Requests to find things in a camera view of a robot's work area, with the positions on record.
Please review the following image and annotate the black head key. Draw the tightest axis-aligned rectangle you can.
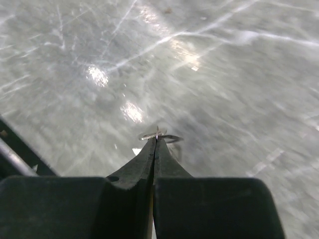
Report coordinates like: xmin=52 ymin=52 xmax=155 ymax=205
xmin=138 ymin=125 xmax=185 ymax=160

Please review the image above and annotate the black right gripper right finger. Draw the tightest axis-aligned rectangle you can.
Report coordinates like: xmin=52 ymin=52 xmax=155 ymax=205
xmin=153 ymin=139 xmax=285 ymax=239

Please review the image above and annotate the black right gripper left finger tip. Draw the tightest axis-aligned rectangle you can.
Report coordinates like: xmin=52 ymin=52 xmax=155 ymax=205
xmin=0 ymin=139 xmax=157 ymax=239

